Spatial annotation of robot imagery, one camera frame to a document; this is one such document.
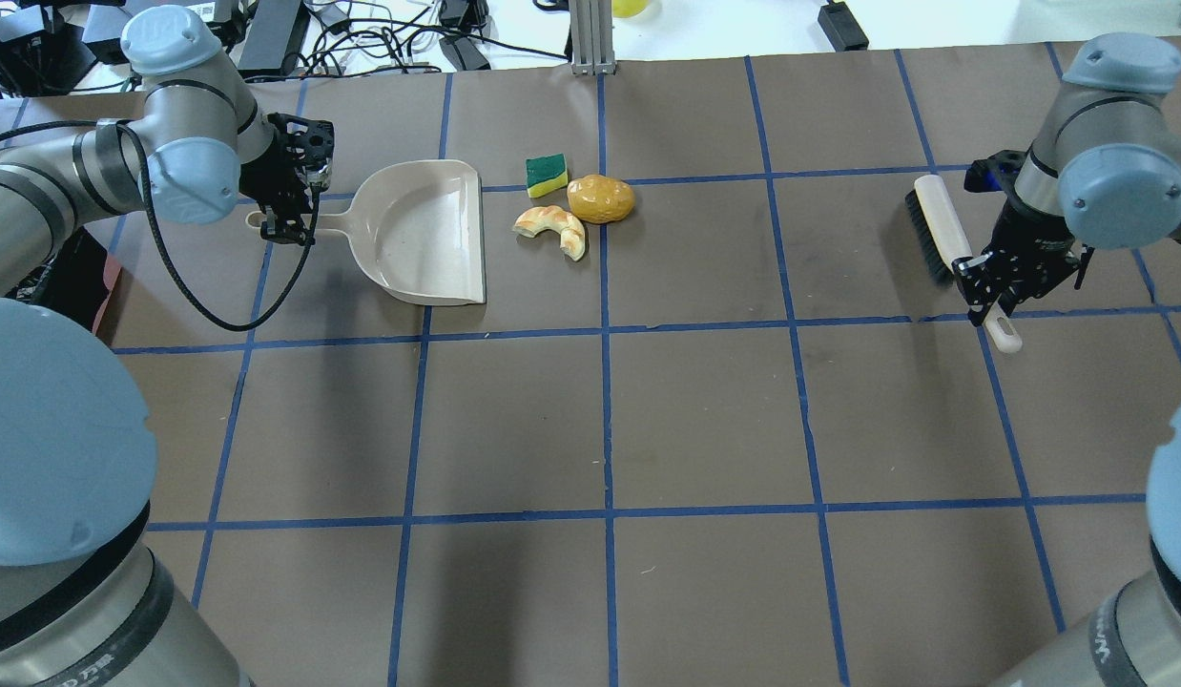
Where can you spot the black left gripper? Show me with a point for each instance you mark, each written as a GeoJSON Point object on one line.
{"type": "Point", "coordinates": [278, 184]}

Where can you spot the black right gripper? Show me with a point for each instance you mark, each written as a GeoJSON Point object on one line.
{"type": "Point", "coordinates": [1026, 234]}

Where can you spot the beige hand brush black bristles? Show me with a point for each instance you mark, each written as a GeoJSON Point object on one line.
{"type": "Point", "coordinates": [942, 238]}

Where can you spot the beige plastic dustpan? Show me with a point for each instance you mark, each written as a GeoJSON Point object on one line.
{"type": "Point", "coordinates": [416, 230]}

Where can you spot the green yellow sponge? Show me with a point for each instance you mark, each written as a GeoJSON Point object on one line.
{"type": "Point", "coordinates": [546, 174]}

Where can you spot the toy croissant bread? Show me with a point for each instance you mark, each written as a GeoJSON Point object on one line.
{"type": "Point", "coordinates": [566, 225]}

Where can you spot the yellow toy potato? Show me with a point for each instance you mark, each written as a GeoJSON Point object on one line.
{"type": "Point", "coordinates": [600, 199]}

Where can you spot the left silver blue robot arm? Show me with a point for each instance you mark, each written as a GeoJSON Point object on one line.
{"type": "Point", "coordinates": [83, 600]}

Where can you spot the black power adapter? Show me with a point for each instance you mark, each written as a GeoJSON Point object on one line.
{"type": "Point", "coordinates": [841, 27]}

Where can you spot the aluminium frame post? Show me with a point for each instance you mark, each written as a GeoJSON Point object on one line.
{"type": "Point", "coordinates": [592, 50]}

